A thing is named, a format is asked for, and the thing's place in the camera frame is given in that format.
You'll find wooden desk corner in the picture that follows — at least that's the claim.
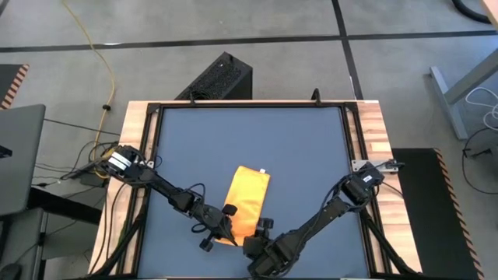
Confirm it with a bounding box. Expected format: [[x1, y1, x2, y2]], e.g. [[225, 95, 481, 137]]
[[479, 0, 498, 30]]

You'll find black floor cable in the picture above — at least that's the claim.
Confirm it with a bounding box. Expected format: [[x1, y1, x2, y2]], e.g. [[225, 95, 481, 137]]
[[461, 127, 498, 195]]

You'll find black computer tower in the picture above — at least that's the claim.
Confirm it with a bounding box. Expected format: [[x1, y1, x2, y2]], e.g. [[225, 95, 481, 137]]
[[174, 51, 254, 101]]

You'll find orange towel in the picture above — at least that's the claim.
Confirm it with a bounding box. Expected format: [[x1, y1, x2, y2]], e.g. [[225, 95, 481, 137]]
[[213, 166, 272, 247]]

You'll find grey desk leg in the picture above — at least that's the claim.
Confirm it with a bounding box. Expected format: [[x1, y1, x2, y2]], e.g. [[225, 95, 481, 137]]
[[429, 48, 498, 142]]

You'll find black table frame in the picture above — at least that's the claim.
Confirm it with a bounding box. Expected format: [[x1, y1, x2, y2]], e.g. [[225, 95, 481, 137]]
[[130, 101, 390, 280]]

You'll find grey cabinet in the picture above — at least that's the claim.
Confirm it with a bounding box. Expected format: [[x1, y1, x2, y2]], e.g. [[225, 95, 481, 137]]
[[0, 208, 47, 280]]

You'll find wooden table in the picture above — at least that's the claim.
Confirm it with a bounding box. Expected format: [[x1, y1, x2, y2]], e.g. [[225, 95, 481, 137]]
[[88, 100, 423, 279]]

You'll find yellow floor cable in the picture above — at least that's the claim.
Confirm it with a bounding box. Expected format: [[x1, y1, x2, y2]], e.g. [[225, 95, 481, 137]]
[[61, 0, 117, 180]]

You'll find black hose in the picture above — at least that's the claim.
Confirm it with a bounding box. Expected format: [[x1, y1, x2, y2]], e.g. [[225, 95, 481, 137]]
[[451, 0, 492, 25]]

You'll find grey-blue table mat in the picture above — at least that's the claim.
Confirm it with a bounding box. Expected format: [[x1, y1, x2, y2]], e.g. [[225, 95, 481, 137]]
[[138, 107, 370, 278]]

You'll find white cable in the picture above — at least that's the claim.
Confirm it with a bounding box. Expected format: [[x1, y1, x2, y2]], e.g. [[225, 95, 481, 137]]
[[465, 86, 498, 132]]

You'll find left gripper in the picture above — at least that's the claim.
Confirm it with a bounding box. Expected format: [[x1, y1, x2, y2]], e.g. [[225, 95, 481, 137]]
[[194, 204, 240, 253]]

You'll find black hazard-striped floor mat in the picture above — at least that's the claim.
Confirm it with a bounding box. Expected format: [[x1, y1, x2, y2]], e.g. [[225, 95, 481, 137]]
[[0, 64, 30, 110], [391, 147, 486, 280]]

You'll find black shelf board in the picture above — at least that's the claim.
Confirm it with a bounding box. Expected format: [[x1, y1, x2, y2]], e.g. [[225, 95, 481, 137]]
[[27, 186, 103, 226]]

